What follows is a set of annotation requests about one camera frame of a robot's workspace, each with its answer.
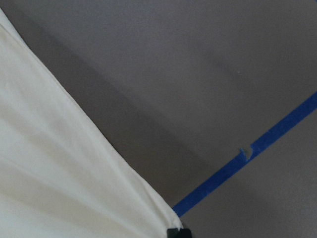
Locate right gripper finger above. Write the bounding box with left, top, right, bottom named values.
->
left=166, top=228, right=191, bottom=238

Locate cream long-sleeve printed shirt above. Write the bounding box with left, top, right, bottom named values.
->
left=0, top=13, right=182, bottom=238

